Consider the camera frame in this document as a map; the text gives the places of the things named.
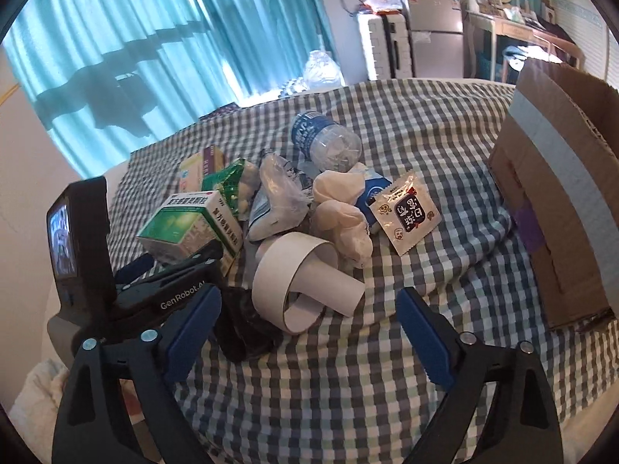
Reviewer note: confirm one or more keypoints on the bag with orange contents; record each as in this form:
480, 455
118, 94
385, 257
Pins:
382, 0

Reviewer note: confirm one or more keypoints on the dark patterned cloth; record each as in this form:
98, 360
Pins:
220, 112

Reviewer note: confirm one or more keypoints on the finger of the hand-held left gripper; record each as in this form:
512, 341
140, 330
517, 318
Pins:
135, 267
203, 254

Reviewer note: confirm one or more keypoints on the green medicine box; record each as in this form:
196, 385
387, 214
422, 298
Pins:
174, 232

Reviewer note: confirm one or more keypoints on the white paper tube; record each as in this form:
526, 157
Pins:
285, 261

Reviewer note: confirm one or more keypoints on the clear plastic wrapper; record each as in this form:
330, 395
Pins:
280, 183

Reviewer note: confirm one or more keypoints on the white sachet with black label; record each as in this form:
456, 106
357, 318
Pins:
406, 210

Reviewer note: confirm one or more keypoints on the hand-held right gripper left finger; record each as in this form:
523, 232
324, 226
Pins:
191, 329

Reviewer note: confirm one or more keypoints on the black plastic bag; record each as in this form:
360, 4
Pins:
242, 324

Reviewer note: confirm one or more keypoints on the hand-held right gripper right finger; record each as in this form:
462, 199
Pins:
425, 343

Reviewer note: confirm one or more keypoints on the green snack packet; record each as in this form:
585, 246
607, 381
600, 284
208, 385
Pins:
227, 181

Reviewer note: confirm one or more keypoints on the silver fridge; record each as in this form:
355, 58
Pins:
435, 34

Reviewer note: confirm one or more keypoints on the turquoise curtain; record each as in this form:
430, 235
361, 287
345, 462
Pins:
145, 34

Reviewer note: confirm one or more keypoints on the clear plastic water bottle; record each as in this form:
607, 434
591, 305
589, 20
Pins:
324, 140

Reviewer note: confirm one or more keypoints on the white tissue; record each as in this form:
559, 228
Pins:
338, 212

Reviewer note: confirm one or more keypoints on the blue tissue packet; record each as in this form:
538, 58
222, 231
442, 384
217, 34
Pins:
375, 193

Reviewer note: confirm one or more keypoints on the wooden desk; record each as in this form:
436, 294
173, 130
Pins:
483, 22

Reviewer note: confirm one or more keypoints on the clear plastic bag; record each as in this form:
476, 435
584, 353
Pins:
321, 70

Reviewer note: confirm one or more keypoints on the silver foil packet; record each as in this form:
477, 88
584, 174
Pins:
263, 215

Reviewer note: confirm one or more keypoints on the checked cloth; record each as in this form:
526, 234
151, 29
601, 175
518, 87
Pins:
338, 396

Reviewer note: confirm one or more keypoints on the wooden chair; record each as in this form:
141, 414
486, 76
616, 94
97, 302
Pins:
541, 51

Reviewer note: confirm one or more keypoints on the brown cardboard box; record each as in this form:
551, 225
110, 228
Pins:
546, 179

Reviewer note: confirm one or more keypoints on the yellow purple medicine box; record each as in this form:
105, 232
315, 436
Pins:
198, 169

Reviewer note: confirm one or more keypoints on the white towel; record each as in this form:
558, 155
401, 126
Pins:
38, 396

